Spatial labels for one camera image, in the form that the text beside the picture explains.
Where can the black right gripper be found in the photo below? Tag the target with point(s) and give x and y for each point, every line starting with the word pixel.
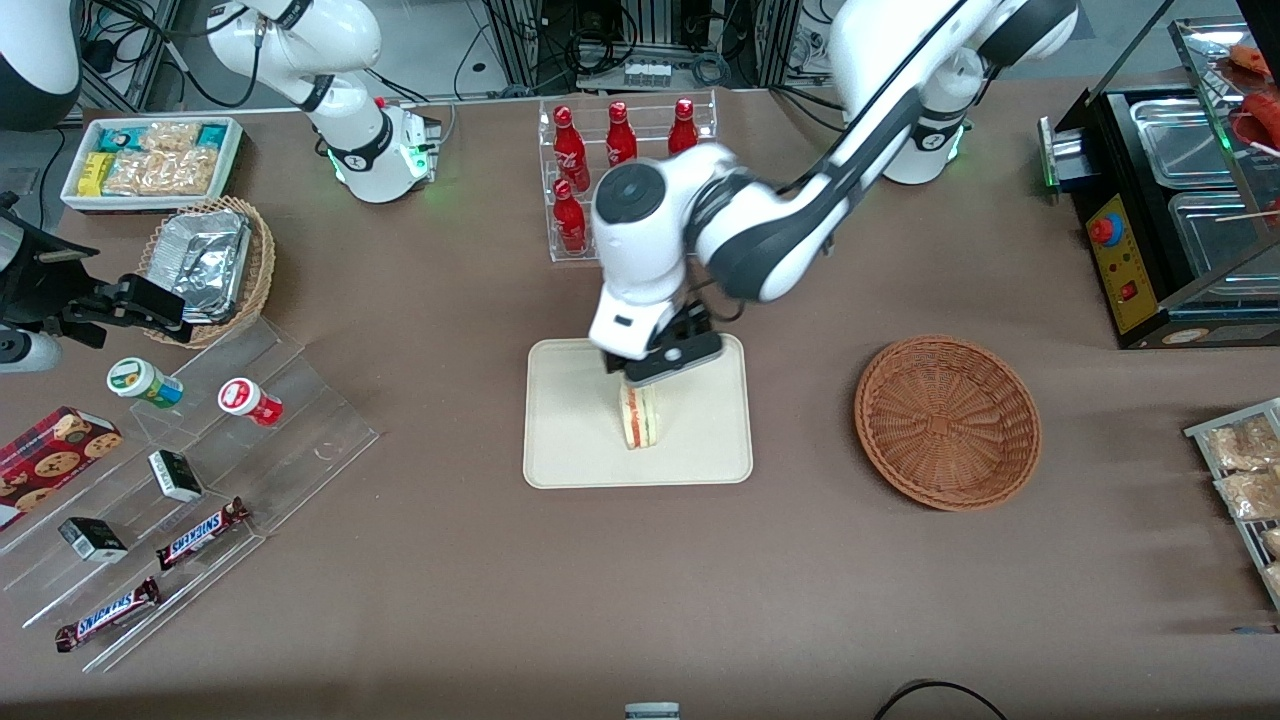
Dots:
pixel 40 288

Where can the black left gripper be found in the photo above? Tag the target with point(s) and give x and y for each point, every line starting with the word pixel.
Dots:
pixel 683 327

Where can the triangle sandwich with layered filling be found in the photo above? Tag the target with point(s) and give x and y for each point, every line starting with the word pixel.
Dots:
pixel 640 415

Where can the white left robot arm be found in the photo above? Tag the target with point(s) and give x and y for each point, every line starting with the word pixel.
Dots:
pixel 640 250

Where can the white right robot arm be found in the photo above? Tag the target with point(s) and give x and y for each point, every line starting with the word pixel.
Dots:
pixel 370 150

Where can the cream plastic tray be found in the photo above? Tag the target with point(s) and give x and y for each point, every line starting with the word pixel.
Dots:
pixel 580 440

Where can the small tan wicker basket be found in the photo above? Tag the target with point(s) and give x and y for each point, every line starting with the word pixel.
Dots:
pixel 262 270

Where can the round brown wicker basket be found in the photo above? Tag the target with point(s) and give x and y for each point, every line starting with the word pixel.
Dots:
pixel 945 425

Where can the white snack box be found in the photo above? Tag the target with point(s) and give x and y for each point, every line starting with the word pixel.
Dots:
pixel 70 190

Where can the yellow snack pack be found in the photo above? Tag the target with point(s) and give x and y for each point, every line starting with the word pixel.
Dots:
pixel 93 172

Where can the aluminium foil container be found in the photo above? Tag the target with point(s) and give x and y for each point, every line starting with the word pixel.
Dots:
pixel 205 262

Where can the green lid cup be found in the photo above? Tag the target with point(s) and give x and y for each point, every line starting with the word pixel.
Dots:
pixel 140 380

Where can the large rice cracker bag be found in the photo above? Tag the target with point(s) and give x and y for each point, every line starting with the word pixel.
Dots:
pixel 160 172

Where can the teal snack pack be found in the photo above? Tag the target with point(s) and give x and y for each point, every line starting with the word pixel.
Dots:
pixel 118 138
pixel 212 133

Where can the clear acrylic bottle rack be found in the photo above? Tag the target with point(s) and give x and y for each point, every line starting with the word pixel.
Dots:
pixel 548 235

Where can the red cola bottle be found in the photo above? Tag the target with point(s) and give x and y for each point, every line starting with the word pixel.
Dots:
pixel 570 145
pixel 569 218
pixel 683 125
pixel 620 138

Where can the small rice cracker bag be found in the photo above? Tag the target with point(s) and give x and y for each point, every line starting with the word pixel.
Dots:
pixel 172 133

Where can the red lid cup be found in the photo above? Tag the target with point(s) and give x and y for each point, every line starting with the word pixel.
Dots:
pixel 245 399

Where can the red cookie box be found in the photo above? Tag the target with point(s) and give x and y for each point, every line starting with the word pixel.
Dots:
pixel 50 460

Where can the small black box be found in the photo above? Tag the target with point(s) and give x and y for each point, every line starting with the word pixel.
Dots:
pixel 92 540
pixel 175 476

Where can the clear acrylic stepped display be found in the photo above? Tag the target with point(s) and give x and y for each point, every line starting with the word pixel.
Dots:
pixel 310 440

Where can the Snickers bar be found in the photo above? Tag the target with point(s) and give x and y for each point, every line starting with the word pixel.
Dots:
pixel 107 614
pixel 203 533

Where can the white power strip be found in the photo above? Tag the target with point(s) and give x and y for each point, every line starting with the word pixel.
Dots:
pixel 648 73

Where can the grey white capped object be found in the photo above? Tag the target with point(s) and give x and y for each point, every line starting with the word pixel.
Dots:
pixel 652 712

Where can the black food warmer yellow panel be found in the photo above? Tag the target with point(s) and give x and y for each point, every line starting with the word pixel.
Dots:
pixel 1120 260

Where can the grey snack rack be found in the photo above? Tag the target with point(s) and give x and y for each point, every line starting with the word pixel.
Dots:
pixel 1200 435

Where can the steel pan in warmer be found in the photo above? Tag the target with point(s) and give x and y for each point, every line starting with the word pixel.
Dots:
pixel 1225 235
pixel 1180 140

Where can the clear bag of rice snacks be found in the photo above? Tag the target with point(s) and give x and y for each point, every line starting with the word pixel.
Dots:
pixel 1274 580
pixel 1252 493
pixel 1240 445
pixel 1272 542

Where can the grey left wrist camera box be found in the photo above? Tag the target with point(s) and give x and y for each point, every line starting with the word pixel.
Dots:
pixel 675 360

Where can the aluminium frame rack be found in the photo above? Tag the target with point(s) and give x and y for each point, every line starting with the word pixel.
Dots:
pixel 520 40

